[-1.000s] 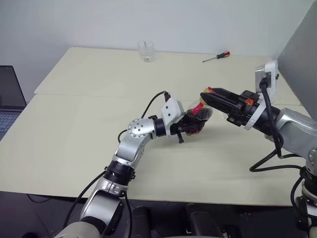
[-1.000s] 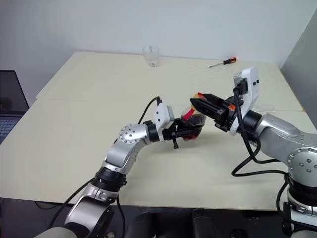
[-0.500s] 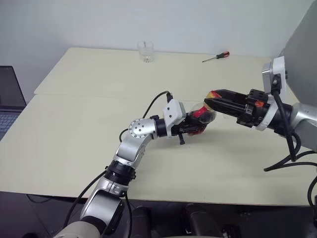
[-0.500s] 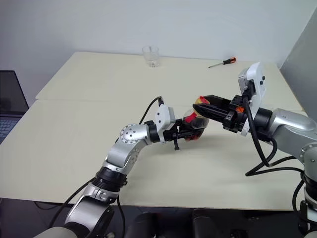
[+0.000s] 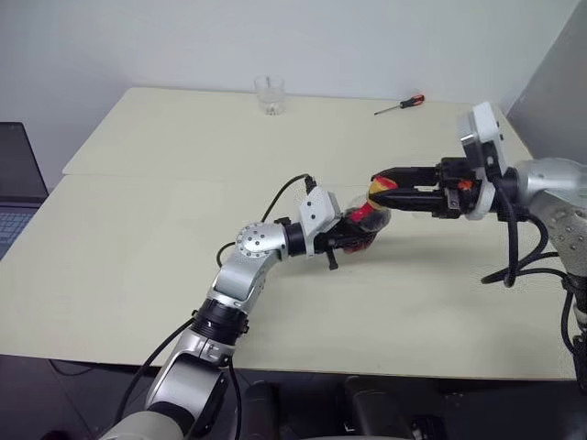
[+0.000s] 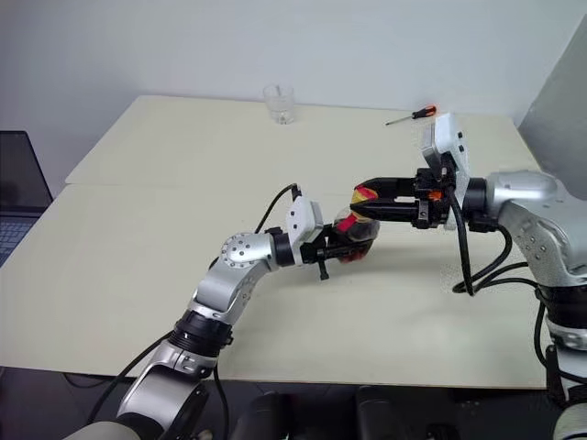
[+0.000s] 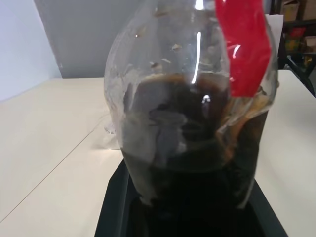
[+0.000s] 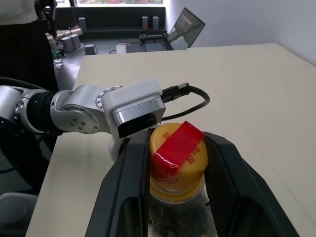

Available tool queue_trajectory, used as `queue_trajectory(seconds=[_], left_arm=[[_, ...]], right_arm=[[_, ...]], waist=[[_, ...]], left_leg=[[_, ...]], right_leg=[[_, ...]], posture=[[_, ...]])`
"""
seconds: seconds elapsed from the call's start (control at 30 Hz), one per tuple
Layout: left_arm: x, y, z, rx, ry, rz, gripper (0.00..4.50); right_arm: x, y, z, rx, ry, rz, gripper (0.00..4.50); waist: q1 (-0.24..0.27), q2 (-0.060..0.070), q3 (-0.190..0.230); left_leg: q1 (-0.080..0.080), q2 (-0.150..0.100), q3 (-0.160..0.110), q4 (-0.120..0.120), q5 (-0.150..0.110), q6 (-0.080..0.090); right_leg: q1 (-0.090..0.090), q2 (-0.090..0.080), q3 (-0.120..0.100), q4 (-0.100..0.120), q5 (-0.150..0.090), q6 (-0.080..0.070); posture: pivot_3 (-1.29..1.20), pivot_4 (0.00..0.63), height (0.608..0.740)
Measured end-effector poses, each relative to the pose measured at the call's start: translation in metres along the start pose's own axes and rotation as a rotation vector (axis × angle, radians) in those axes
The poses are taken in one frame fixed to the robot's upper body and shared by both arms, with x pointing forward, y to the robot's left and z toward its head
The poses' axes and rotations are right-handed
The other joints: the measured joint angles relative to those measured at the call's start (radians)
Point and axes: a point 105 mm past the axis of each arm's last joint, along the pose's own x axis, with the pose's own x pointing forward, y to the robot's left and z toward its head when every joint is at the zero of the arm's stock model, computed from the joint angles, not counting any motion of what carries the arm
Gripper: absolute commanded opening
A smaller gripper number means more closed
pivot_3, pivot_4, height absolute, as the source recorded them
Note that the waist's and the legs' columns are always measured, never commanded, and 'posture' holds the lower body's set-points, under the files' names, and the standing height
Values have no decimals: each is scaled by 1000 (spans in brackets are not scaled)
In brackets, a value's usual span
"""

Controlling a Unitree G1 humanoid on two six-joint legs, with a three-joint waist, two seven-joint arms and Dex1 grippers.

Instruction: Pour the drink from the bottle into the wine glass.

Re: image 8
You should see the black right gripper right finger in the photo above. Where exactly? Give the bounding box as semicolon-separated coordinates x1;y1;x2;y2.
203;132;301;237

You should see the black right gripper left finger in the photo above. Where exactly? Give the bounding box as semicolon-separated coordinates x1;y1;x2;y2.
85;130;152;237

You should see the plastic bottle with dark liquid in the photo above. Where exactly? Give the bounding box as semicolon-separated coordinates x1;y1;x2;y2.
147;120;218;237

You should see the small dark grey box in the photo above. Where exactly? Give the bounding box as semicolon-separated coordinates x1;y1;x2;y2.
84;43;96;56

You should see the black desktop device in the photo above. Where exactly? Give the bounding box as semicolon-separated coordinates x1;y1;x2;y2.
139;33;169;45

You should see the grey robot body shell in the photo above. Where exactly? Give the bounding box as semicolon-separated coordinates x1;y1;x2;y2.
0;192;40;237

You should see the long black desk shelf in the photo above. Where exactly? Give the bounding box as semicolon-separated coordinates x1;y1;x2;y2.
55;6;166;40

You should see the rolled brown paper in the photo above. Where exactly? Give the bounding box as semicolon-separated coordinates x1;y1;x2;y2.
56;26;83;40

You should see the open black laptop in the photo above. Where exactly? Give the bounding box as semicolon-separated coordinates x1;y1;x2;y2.
144;7;206;53

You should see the person in white top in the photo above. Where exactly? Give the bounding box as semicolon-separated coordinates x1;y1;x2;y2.
0;0;60;92

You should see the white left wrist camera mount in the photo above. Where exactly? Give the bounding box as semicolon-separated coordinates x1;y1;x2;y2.
97;79;167;163

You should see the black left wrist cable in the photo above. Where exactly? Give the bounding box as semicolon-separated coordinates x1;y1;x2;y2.
160;82;211;122

